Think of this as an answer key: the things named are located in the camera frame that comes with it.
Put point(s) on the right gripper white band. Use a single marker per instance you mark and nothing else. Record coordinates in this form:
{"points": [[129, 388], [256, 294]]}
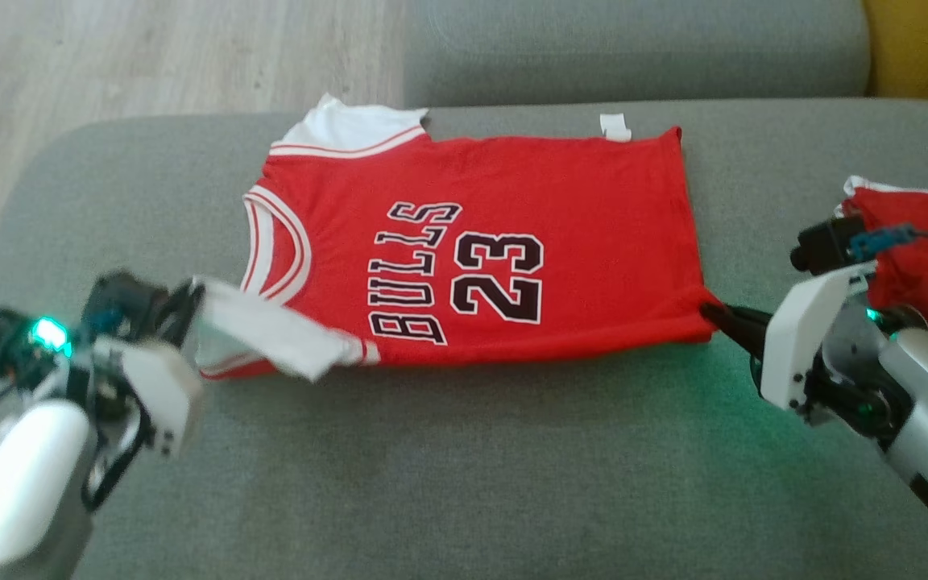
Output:
{"points": [[802, 338]]}

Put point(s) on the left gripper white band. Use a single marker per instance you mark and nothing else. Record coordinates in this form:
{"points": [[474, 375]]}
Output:
{"points": [[159, 395]]}

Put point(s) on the red Bulls 23 jersey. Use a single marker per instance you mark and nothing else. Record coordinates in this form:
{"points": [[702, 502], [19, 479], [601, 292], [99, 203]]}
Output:
{"points": [[512, 177]]}

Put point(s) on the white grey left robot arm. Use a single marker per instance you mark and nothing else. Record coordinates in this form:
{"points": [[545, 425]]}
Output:
{"points": [[21, 483]]}

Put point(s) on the small grey sofa cushion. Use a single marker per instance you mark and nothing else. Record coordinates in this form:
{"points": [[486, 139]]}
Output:
{"points": [[633, 48]]}

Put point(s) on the large grey sofa seat cushion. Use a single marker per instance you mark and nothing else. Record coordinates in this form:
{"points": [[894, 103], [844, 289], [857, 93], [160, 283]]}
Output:
{"points": [[464, 467]]}

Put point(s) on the mustard yellow cushion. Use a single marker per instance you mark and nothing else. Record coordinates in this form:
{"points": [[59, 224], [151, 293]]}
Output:
{"points": [[927, 44]]}

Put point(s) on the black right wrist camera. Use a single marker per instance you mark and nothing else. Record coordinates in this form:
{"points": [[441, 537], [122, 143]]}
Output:
{"points": [[826, 243]]}

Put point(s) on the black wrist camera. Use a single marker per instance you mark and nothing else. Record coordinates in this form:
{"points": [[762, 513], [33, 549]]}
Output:
{"points": [[826, 243], [5, 342]]}

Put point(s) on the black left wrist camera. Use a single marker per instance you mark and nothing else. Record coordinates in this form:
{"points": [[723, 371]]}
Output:
{"points": [[5, 342]]}

